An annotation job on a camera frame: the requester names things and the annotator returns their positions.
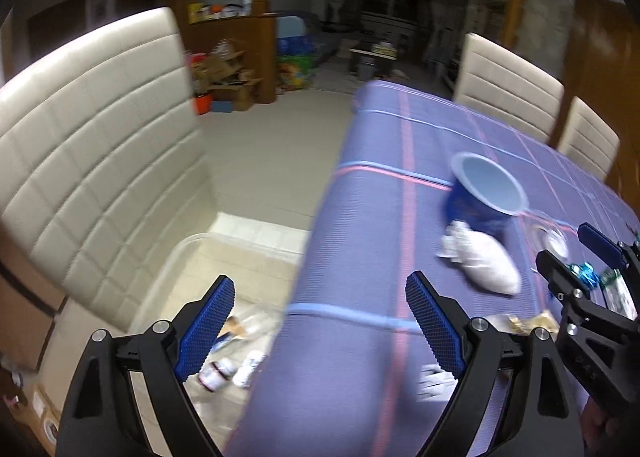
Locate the clear glass ashtray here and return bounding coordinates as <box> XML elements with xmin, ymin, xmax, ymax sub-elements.
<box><xmin>522</xmin><ymin>210</ymin><xmax>570</xmax><ymax>263</ymax></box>

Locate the grey white packet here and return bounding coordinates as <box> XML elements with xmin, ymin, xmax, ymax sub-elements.
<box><xmin>232</xmin><ymin>350</ymin><xmax>266</xmax><ymax>389</ymax></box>

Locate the person's right hand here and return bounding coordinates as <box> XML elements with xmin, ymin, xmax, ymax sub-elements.
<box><xmin>580</xmin><ymin>397</ymin><xmax>640</xmax><ymax>457</ymax></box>

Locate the cream chair at left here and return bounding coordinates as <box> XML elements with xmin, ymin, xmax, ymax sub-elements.
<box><xmin>1</xmin><ymin>8</ymin><xmax>307</xmax><ymax>396</ymax></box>

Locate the orange bucket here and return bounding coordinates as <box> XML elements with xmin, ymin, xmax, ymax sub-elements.
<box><xmin>194</xmin><ymin>94</ymin><xmax>213</xmax><ymax>116</ymax></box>

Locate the colourful blue green bag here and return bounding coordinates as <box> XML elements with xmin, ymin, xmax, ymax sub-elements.
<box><xmin>277</xmin><ymin>35</ymin><xmax>316</xmax><ymax>91</ymax></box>

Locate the white sticker label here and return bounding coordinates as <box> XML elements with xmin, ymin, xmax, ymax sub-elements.
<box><xmin>418</xmin><ymin>364</ymin><xmax>458</xmax><ymax>403</ymax></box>

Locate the cream chair far middle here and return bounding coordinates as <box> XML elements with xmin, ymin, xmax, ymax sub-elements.
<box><xmin>452</xmin><ymin>32</ymin><xmax>564</xmax><ymax>143</ymax></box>

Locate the plaid purple tablecloth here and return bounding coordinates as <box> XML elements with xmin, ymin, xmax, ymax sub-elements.
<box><xmin>224</xmin><ymin>81</ymin><xmax>639</xmax><ymax>456</ymax></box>

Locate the wooden partition cabinet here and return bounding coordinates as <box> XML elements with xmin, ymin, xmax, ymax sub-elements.
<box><xmin>182</xmin><ymin>13</ymin><xmax>277</xmax><ymax>104</ymax></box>

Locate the blue foil wrapper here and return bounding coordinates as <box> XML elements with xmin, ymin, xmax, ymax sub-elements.
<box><xmin>568</xmin><ymin>262</ymin><xmax>600</xmax><ymax>295</ymax></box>

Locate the cream chair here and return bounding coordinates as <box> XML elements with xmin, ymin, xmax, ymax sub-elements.
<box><xmin>556</xmin><ymin>96</ymin><xmax>620</xmax><ymax>182</ymax></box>
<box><xmin>1</xmin><ymin>8</ymin><xmax>307</xmax><ymax>396</ymax></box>
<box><xmin>452</xmin><ymin>32</ymin><xmax>564</xmax><ymax>143</ymax></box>

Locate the clear plastic trash bin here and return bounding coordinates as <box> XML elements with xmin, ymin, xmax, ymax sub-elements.
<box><xmin>129</xmin><ymin>231</ymin><xmax>305</xmax><ymax>448</ymax></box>

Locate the blue paper cup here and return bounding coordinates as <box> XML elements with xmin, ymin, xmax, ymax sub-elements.
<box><xmin>445</xmin><ymin>152</ymin><xmax>528</xmax><ymax>240</ymax></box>

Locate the cream chair far right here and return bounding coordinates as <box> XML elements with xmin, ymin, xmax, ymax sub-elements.
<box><xmin>556</xmin><ymin>96</ymin><xmax>620</xmax><ymax>182</ymax></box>

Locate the white tissue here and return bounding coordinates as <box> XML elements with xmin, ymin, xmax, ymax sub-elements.
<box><xmin>438</xmin><ymin>220</ymin><xmax>522</xmax><ymax>295</ymax></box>

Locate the cardboard box pile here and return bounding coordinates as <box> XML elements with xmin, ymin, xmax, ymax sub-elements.
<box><xmin>190</xmin><ymin>38</ymin><xmax>262</xmax><ymax>114</ymax></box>

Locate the yellowish wrapper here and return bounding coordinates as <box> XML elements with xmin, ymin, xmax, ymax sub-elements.
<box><xmin>486</xmin><ymin>310</ymin><xmax>560</xmax><ymax>340</ymax></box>

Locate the blue gold box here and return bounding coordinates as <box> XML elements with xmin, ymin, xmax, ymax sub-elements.
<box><xmin>210</xmin><ymin>315</ymin><xmax>247</xmax><ymax>353</ymax></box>

